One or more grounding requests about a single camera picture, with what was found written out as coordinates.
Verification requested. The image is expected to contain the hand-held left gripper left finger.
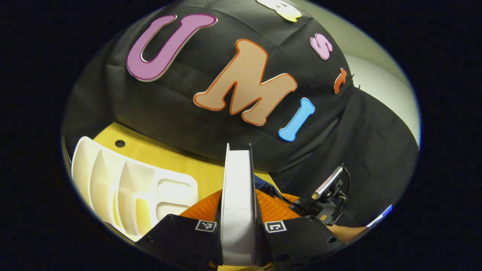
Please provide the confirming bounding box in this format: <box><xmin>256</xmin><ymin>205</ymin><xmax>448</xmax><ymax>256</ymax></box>
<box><xmin>136</xmin><ymin>188</ymin><xmax>223</xmax><ymax>268</ymax></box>

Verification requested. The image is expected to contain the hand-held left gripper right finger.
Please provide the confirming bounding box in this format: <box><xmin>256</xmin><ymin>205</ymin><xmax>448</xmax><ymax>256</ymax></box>
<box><xmin>254</xmin><ymin>188</ymin><xmax>345</xmax><ymax>268</ymax></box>

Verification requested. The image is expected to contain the dark blue schoolbag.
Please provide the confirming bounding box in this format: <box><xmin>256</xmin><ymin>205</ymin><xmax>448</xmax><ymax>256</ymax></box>
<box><xmin>254</xmin><ymin>174</ymin><xmax>284</xmax><ymax>199</ymax></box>

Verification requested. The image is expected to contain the dark cover book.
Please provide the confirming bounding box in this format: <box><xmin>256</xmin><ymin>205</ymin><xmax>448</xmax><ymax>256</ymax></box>
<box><xmin>220</xmin><ymin>143</ymin><xmax>260</xmax><ymax>267</ymax></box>

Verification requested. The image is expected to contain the white plastic bookshelf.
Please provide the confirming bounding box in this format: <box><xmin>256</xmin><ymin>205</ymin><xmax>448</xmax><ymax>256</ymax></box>
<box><xmin>71</xmin><ymin>136</ymin><xmax>199</xmax><ymax>242</ymax></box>

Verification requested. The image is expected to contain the white and blue object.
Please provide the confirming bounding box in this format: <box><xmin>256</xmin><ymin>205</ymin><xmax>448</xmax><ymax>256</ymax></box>
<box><xmin>367</xmin><ymin>204</ymin><xmax>393</xmax><ymax>227</ymax></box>

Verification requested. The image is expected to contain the black backdrop cloth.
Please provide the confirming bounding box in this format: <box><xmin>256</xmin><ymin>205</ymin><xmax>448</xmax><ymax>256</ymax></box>
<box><xmin>62</xmin><ymin>0</ymin><xmax>419</xmax><ymax>226</ymax></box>

